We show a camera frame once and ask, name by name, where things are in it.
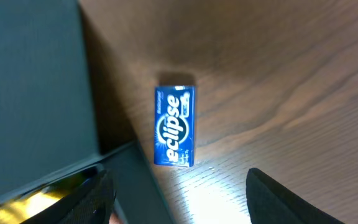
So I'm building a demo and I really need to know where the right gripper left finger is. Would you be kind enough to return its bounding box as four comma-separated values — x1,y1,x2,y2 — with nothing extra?
23,170,116,224

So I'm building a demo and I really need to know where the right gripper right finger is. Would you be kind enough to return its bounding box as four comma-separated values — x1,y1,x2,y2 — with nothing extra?
246,168,342,224

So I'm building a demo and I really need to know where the yellow Hacks candy bag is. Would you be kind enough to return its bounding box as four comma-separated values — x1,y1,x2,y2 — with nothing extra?
0,167,98,224

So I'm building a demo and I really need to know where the dark green box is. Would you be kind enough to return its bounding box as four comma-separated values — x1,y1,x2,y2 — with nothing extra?
0,1,174,223

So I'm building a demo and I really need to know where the blue Eclipse mints box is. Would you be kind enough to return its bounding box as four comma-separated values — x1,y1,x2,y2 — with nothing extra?
154,85,196,167

